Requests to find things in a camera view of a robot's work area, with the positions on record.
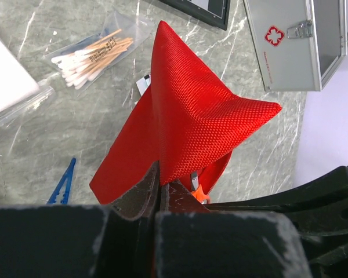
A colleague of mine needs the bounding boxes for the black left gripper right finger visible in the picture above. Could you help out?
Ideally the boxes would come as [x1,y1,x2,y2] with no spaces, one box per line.
[159,181,210,213]

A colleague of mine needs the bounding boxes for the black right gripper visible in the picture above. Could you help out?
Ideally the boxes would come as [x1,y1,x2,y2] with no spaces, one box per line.
[208,166,348,277]

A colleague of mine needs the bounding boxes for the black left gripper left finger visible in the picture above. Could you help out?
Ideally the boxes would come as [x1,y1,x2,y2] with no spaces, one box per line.
[110,161,160,220]

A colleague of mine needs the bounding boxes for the orange scissors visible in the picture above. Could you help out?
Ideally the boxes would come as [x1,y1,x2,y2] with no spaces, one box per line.
[191,171,211,204]

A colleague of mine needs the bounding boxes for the red first aid pouch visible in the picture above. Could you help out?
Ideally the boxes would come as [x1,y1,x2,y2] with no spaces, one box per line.
[90,21,281,204]

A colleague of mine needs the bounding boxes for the blue plastic tweezers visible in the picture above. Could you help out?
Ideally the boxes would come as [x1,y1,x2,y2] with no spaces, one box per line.
[47,158,77,205]

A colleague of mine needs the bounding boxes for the bag of cotton swabs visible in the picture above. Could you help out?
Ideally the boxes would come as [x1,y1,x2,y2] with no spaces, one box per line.
[43,10,154,90]

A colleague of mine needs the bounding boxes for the light blue mask packet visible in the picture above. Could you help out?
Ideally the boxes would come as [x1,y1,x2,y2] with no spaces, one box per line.
[136,74,151,96]

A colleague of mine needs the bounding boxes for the grey metal case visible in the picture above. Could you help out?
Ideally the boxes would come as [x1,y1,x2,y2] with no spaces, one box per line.
[244,0,348,92]

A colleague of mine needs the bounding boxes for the white gauze pad packet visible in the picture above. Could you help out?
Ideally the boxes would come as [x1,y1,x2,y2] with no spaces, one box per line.
[0,39,55,127]

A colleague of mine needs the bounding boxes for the black white chessboard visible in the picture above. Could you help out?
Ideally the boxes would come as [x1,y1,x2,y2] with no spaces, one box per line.
[161,0,231,31]

